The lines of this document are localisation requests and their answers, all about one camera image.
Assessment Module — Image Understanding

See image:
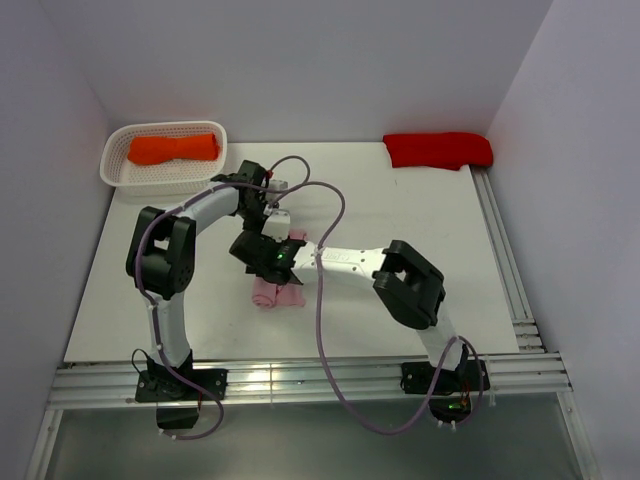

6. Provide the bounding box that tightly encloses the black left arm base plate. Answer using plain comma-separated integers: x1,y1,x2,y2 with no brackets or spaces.
134,369,228,403

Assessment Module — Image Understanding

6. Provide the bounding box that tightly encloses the aluminium front rail frame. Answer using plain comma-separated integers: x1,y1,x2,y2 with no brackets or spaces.
26,351,600,479

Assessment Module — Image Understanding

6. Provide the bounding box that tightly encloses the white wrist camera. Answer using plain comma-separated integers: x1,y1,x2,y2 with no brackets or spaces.
261,209,291,242
269,179,289,192

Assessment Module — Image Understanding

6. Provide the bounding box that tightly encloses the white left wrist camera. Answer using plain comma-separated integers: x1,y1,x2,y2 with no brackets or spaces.
269,179,289,192

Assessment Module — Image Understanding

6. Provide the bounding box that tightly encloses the rolled orange t shirt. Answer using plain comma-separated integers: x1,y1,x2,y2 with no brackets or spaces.
127,134,221,166

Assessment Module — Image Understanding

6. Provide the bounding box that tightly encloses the white perforated plastic basket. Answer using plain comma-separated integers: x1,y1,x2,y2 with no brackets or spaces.
100,121,228,196

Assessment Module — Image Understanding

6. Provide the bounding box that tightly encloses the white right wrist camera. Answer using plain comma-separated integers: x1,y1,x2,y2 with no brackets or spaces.
261,209,291,242

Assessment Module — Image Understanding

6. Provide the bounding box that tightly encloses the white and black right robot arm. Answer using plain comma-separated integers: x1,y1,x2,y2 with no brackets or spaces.
230,232,469,390

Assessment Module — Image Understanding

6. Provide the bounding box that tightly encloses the aluminium right side rail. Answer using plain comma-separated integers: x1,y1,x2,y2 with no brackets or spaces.
471,167,546,353

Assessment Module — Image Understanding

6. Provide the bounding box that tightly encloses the folded red t shirt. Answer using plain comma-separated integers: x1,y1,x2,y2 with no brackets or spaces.
383,132,494,171

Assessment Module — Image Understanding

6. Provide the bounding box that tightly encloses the pink t shirt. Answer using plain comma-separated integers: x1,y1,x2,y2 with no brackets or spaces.
249,228,307,311

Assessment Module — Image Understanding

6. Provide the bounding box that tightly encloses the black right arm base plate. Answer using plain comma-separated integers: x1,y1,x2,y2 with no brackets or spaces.
400,361,491,396

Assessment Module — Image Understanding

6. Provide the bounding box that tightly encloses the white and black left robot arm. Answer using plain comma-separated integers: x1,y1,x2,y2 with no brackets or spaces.
125,160,287,403

